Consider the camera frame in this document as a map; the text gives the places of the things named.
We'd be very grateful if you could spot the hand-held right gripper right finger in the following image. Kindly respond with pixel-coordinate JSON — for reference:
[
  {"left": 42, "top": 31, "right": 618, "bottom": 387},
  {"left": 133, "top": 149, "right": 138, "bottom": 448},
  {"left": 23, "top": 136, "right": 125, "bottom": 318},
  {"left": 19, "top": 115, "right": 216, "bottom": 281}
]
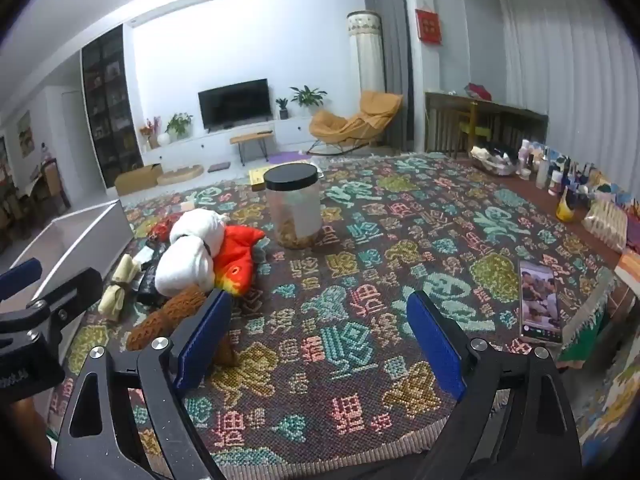
[{"left": 406, "top": 290, "right": 583, "bottom": 480}]

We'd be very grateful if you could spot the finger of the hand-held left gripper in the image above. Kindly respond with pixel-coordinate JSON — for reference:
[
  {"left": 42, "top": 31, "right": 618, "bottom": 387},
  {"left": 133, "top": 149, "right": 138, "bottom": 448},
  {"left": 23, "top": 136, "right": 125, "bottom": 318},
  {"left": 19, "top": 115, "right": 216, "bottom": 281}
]
[
  {"left": 0, "top": 267, "right": 104, "bottom": 342},
  {"left": 0, "top": 258, "right": 43, "bottom": 295}
]

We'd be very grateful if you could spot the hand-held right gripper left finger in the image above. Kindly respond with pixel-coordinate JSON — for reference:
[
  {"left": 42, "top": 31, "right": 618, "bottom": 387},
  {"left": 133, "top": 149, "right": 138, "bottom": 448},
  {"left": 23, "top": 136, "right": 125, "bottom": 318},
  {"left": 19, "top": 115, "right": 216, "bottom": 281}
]
[{"left": 54, "top": 287, "right": 233, "bottom": 480}]

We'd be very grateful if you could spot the cream cloth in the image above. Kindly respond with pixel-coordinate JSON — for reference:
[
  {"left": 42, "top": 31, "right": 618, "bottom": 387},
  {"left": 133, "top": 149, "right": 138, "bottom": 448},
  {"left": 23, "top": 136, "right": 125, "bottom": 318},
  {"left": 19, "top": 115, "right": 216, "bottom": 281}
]
[
  {"left": 111, "top": 254, "right": 138, "bottom": 283},
  {"left": 97, "top": 284, "right": 132, "bottom": 321}
]

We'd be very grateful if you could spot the brown knitted toy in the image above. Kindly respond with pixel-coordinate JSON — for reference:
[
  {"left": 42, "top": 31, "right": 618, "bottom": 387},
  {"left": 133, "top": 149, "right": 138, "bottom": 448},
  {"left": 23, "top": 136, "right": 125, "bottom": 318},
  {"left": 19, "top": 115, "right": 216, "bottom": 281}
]
[{"left": 125, "top": 284, "right": 240, "bottom": 368}]

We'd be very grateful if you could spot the white storage box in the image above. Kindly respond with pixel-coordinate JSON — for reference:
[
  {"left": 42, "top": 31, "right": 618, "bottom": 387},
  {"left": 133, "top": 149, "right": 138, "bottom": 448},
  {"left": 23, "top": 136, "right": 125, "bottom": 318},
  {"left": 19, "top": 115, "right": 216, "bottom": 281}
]
[{"left": 0, "top": 199, "right": 135, "bottom": 341}]

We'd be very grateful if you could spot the black shiny bag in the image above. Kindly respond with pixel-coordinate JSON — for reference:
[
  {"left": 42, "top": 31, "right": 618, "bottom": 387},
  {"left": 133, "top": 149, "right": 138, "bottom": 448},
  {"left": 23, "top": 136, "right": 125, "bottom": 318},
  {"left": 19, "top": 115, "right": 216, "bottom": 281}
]
[{"left": 134, "top": 242, "right": 171, "bottom": 307}]

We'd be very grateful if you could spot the white plush toy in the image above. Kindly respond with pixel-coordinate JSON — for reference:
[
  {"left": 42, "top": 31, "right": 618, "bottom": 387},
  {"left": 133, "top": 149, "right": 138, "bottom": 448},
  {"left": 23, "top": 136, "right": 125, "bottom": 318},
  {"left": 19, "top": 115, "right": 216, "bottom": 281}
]
[{"left": 154, "top": 208, "right": 231, "bottom": 297}]

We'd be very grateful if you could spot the red fish plush toy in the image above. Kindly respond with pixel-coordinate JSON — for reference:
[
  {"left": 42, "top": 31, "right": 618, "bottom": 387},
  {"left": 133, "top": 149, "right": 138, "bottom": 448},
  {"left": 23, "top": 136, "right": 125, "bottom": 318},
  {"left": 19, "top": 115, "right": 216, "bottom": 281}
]
[{"left": 212, "top": 225, "right": 267, "bottom": 292}]

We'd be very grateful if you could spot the red mesh bag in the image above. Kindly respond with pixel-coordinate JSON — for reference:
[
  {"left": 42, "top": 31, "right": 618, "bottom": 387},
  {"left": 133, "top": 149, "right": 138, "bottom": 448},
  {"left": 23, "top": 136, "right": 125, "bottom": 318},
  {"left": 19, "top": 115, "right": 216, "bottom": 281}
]
[{"left": 148, "top": 220, "right": 176, "bottom": 242}]

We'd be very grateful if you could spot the wooden dining chair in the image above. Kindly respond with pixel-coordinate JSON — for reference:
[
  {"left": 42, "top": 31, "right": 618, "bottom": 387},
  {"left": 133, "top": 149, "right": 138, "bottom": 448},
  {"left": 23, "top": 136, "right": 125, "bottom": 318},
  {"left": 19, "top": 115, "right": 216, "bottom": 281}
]
[{"left": 20, "top": 157, "right": 71, "bottom": 216}]

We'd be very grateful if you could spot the smartphone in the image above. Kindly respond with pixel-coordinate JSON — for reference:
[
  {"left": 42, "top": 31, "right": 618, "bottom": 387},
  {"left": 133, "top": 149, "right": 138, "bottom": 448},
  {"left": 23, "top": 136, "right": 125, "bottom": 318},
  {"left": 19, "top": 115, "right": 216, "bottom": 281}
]
[{"left": 518, "top": 259, "right": 563, "bottom": 345}]

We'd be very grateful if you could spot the patterned woven blanket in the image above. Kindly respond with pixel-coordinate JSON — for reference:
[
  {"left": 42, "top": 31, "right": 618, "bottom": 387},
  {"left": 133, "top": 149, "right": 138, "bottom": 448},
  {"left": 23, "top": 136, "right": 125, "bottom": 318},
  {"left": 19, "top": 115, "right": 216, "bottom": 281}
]
[{"left": 50, "top": 152, "right": 621, "bottom": 467}]

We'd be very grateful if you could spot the cardboard box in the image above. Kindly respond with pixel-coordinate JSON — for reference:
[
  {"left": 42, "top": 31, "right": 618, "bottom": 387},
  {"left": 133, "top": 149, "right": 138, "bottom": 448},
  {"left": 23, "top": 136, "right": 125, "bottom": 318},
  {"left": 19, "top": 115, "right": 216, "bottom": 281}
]
[{"left": 114, "top": 162, "right": 163, "bottom": 197}]

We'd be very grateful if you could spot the green fringed cloth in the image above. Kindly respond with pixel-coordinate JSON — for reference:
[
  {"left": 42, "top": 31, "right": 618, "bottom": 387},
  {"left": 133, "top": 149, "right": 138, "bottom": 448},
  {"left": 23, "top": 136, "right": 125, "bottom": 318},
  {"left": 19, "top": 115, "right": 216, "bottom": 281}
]
[{"left": 556, "top": 265, "right": 618, "bottom": 372}]

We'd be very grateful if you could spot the clear jar with black lid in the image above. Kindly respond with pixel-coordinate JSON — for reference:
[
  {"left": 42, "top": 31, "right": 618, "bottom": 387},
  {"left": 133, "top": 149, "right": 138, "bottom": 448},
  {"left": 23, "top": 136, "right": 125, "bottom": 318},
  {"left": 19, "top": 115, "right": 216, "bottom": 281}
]
[{"left": 263, "top": 163, "right": 322, "bottom": 249}]

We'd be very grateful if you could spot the beige floor cushion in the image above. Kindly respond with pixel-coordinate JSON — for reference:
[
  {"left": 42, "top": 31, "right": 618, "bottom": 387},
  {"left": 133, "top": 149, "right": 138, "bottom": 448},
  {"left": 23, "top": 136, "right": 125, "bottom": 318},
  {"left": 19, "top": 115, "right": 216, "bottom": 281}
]
[{"left": 157, "top": 163, "right": 205, "bottom": 187}]

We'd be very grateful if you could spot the red flower bouquet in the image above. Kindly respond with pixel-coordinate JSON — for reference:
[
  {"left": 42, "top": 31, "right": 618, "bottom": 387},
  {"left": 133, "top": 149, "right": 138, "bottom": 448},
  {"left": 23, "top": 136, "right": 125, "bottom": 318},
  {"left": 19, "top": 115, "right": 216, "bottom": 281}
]
[{"left": 139, "top": 116, "right": 163, "bottom": 150}]

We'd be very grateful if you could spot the colourful floor mat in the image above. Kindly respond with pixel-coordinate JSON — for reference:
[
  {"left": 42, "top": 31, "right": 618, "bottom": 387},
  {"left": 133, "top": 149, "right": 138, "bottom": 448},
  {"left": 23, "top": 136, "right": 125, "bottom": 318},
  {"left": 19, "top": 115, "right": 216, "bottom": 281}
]
[{"left": 572, "top": 360, "right": 640, "bottom": 466}]

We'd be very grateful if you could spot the black glass display cabinet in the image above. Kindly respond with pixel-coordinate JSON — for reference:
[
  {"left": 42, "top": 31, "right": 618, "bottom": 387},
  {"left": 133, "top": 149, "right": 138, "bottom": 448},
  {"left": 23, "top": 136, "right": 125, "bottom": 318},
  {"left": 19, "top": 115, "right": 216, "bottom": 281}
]
[{"left": 81, "top": 24, "right": 146, "bottom": 191}]

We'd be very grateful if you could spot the basket with cloths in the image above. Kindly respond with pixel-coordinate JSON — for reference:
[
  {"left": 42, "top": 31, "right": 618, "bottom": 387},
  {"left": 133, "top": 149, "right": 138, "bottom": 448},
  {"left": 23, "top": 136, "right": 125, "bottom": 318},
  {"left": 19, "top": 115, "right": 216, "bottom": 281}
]
[{"left": 470, "top": 144, "right": 518, "bottom": 177}]

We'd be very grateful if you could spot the bushy green potted plant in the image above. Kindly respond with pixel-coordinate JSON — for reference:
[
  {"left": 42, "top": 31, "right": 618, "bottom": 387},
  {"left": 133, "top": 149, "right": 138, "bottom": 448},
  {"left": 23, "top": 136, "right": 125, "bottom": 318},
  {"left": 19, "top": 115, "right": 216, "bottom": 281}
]
[{"left": 165, "top": 112, "right": 194, "bottom": 142}]

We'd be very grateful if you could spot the wooden coffee table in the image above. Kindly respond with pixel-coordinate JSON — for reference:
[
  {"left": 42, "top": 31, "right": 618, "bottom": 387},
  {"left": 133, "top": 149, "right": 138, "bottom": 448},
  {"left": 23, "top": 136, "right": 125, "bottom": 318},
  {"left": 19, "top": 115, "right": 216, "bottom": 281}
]
[{"left": 230, "top": 131, "right": 277, "bottom": 166}]

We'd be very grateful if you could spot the row of bottles and boxes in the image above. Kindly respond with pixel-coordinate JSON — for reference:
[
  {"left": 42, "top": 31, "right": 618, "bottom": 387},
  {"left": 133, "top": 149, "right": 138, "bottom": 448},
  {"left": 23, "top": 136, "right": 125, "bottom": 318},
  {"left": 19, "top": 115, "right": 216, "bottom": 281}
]
[{"left": 517, "top": 137, "right": 640, "bottom": 256}]

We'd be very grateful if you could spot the yellow-green wooden chair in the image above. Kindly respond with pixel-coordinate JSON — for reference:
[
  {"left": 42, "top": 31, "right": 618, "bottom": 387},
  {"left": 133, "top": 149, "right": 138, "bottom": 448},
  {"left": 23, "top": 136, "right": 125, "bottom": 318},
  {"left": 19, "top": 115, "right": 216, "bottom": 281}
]
[{"left": 457, "top": 101, "right": 493, "bottom": 158}]

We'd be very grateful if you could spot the black television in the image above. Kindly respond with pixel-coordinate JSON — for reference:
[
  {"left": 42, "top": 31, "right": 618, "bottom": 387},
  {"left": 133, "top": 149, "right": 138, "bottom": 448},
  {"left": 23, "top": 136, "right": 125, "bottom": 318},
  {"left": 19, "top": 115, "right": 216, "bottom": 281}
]
[{"left": 198, "top": 79, "right": 273, "bottom": 131}]

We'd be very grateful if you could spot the orange rocking chair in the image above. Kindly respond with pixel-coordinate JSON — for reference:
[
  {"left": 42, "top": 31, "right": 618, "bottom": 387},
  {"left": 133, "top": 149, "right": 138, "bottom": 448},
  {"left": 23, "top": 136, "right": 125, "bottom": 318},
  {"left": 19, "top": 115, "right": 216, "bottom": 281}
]
[{"left": 306, "top": 91, "right": 404, "bottom": 156}]

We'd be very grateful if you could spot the dark wooden desk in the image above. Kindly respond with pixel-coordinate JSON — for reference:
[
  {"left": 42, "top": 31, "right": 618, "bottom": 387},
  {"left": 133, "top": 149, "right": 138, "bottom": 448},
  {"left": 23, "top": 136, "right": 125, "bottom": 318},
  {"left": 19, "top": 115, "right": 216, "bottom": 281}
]
[{"left": 424, "top": 91, "right": 549, "bottom": 161}]

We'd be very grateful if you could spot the large green potted plant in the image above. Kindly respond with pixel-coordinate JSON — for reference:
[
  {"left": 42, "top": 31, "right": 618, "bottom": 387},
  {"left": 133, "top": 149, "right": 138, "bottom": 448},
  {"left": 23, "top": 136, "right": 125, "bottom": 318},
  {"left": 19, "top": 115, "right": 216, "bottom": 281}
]
[{"left": 290, "top": 85, "right": 328, "bottom": 109}]

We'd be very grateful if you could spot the white standing air conditioner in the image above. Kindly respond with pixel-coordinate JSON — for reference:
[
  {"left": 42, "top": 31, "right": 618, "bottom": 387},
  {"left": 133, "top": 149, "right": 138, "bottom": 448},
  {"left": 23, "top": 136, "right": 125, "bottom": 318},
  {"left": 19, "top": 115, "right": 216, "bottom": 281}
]
[{"left": 346, "top": 11, "right": 387, "bottom": 96}]

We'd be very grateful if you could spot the grey curtain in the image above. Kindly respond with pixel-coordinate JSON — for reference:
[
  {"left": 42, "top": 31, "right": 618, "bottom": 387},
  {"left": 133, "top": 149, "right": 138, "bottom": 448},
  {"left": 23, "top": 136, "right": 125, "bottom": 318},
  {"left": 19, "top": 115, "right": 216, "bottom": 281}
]
[{"left": 363, "top": 0, "right": 416, "bottom": 148}]

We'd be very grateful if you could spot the white curtain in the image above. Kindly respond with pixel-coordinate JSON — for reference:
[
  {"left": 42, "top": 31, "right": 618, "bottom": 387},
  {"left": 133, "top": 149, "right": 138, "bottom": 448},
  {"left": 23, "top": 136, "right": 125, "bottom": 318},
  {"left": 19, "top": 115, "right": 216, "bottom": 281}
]
[{"left": 500, "top": 0, "right": 636, "bottom": 196}]

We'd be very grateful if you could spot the framed wall picture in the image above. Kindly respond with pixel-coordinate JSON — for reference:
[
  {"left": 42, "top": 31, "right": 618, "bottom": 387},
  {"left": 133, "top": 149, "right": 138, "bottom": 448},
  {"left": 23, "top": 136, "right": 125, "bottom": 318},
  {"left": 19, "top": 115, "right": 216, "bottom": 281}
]
[{"left": 17, "top": 110, "right": 36, "bottom": 158}]

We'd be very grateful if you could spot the red wall decoration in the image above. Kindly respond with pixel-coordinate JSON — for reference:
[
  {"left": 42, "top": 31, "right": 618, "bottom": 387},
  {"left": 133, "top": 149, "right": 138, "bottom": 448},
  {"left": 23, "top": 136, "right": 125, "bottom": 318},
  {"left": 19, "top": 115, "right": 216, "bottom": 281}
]
[{"left": 415, "top": 8, "right": 443, "bottom": 44}]

